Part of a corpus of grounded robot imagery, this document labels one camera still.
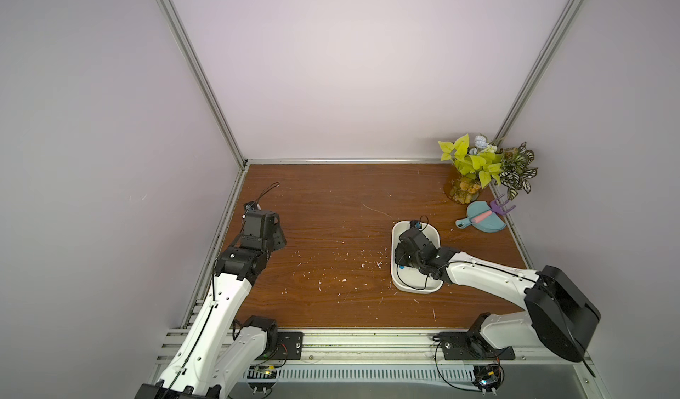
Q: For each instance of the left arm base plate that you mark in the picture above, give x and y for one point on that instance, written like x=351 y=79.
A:
x=288 y=346

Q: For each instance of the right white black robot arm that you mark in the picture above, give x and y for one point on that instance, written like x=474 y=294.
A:
x=554 y=313

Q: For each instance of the yellow green potted plant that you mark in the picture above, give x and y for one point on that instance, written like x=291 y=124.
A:
x=476 y=162

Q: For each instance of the purple plastic fork toy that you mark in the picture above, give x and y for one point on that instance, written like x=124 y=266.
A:
x=501 y=208

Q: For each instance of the white plastic storage box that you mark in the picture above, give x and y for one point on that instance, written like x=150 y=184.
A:
x=409 y=279

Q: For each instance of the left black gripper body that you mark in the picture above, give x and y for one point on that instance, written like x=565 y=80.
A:
x=276 y=238

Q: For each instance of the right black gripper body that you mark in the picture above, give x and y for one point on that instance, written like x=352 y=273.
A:
x=403 y=251

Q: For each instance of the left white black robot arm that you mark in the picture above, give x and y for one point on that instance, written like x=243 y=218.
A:
x=200 y=369

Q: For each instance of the teal dustpan with pink brush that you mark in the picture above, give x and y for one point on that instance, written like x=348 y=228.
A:
x=480 y=215

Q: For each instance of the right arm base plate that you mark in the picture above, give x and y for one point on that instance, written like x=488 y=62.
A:
x=459 y=346

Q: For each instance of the dark variegated plant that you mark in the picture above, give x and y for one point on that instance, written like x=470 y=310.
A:
x=517 y=170

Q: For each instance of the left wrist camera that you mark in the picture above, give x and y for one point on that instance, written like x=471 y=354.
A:
x=251 y=206

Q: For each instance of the left electronics board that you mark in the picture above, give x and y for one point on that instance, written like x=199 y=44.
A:
x=262 y=379

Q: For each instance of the electronics board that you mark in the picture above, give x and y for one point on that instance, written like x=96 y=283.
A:
x=262 y=379
x=488 y=378

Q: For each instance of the right electronics board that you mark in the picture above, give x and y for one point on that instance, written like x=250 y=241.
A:
x=488 y=378

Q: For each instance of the aluminium rail frame front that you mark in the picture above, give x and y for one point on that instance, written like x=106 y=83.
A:
x=394 y=346

